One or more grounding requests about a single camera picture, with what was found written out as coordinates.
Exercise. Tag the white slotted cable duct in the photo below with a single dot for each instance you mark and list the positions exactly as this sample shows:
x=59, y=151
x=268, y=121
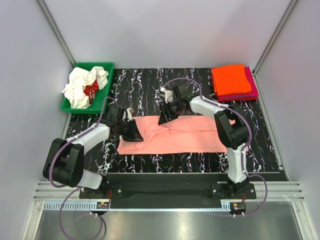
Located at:
x=214, y=206

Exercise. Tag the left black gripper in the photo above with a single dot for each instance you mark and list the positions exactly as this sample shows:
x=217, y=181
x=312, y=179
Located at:
x=134, y=135

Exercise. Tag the green plastic bin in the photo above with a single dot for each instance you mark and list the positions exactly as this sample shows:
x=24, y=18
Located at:
x=97, y=103

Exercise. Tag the orange folded t-shirt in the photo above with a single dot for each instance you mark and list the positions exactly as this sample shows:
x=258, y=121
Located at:
x=230, y=80

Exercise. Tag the left aluminium frame post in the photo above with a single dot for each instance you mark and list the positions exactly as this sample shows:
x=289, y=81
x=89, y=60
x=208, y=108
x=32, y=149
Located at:
x=47, y=14

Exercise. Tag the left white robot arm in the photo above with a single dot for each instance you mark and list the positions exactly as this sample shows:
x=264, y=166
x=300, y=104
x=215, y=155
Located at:
x=64, y=165

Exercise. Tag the aluminium frame post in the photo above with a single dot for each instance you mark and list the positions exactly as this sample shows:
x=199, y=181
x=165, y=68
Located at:
x=47, y=14
x=276, y=33

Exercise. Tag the white crumpled t-shirt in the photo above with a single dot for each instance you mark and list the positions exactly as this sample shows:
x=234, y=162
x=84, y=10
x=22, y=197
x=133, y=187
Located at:
x=79, y=78

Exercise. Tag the right aluminium frame post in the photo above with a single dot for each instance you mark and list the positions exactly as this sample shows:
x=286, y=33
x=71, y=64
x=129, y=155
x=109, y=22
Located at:
x=276, y=33

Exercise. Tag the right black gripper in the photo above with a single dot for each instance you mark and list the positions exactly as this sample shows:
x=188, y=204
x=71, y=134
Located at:
x=165, y=117

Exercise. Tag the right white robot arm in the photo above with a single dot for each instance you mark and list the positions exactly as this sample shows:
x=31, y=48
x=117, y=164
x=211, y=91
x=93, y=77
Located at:
x=229, y=121

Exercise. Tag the red crumpled t-shirt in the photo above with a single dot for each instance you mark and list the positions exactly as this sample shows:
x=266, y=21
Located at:
x=91, y=90

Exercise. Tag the salmon pink t-shirt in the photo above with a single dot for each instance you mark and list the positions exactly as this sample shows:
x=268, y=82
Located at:
x=186, y=134

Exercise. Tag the magenta folded t-shirt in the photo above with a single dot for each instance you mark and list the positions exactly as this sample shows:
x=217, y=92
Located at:
x=253, y=95

